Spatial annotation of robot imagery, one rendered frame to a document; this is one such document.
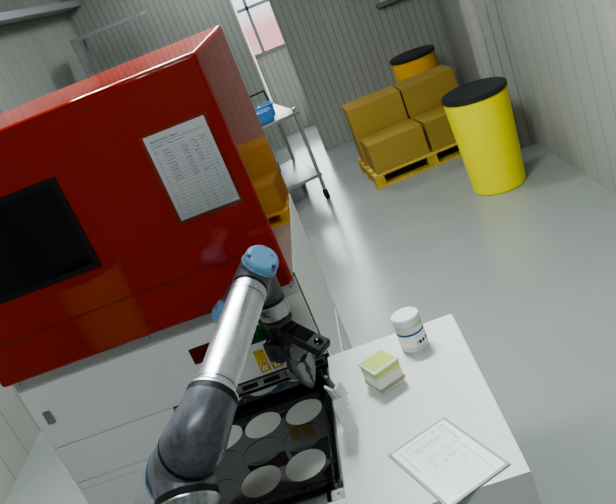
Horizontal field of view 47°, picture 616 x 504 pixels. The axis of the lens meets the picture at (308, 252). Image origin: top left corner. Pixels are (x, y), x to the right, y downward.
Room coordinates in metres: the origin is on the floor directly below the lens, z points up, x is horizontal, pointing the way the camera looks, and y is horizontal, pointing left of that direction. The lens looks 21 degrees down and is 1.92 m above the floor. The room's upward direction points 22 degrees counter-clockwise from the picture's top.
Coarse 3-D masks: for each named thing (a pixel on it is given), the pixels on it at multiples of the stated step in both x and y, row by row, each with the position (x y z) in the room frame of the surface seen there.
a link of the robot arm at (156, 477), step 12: (156, 444) 1.09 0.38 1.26; (156, 456) 1.06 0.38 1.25; (156, 468) 1.06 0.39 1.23; (168, 468) 1.03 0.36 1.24; (216, 468) 1.04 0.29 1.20; (156, 480) 1.05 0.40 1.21; (168, 480) 1.04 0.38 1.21; (180, 480) 1.02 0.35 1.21; (192, 480) 1.02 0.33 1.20; (204, 480) 1.04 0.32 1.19; (216, 480) 1.06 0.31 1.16; (156, 492) 1.04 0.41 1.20; (168, 492) 1.02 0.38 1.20; (180, 492) 1.01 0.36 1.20; (192, 492) 1.01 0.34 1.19; (204, 492) 1.02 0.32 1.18; (216, 492) 1.03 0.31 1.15
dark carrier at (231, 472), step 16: (320, 400) 1.57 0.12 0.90; (256, 416) 1.62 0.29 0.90; (320, 416) 1.50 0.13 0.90; (272, 432) 1.52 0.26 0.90; (288, 432) 1.49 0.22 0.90; (304, 432) 1.47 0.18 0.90; (320, 432) 1.44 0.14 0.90; (240, 448) 1.51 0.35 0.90; (256, 448) 1.48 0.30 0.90; (272, 448) 1.46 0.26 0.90; (288, 448) 1.43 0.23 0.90; (304, 448) 1.41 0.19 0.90; (320, 448) 1.38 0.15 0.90; (224, 464) 1.47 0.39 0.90; (240, 464) 1.44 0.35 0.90; (256, 464) 1.42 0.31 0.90; (272, 464) 1.40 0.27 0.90; (224, 480) 1.41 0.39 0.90; (240, 480) 1.39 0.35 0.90; (288, 480) 1.32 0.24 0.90; (304, 480) 1.30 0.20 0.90; (320, 480) 1.28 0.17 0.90; (224, 496) 1.35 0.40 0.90; (240, 496) 1.33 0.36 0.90; (272, 496) 1.29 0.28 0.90
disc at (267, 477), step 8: (256, 472) 1.39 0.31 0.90; (264, 472) 1.38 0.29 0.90; (272, 472) 1.37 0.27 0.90; (280, 472) 1.36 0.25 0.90; (248, 480) 1.37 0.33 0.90; (256, 480) 1.36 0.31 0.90; (264, 480) 1.35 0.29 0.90; (272, 480) 1.34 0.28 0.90; (248, 488) 1.35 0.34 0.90; (256, 488) 1.34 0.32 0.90; (264, 488) 1.32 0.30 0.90; (272, 488) 1.31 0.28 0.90; (248, 496) 1.32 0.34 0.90; (256, 496) 1.31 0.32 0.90
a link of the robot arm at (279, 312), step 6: (282, 300) 1.50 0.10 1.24; (276, 306) 1.48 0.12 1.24; (282, 306) 1.49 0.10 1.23; (288, 306) 1.51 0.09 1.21; (264, 312) 1.49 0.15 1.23; (270, 312) 1.48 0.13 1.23; (276, 312) 1.48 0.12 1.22; (282, 312) 1.49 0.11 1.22; (288, 312) 1.50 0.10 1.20; (264, 318) 1.49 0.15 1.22; (270, 318) 1.48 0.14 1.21; (276, 318) 1.48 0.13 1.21; (282, 318) 1.49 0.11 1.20
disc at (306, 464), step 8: (296, 456) 1.39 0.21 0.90; (304, 456) 1.38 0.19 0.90; (312, 456) 1.36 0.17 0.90; (320, 456) 1.35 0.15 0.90; (288, 464) 1.37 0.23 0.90; (296, 464) 1.36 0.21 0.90; (304, 464) 1.35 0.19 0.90; (312, 464) 1.34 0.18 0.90; (320, 464) 1.33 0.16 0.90; (288, 472) 1.34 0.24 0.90; (296, 472) 1.33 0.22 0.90; (304, 472) 1.32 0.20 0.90; (312, 472) 1.31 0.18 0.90; (296, 480) 1.31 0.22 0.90
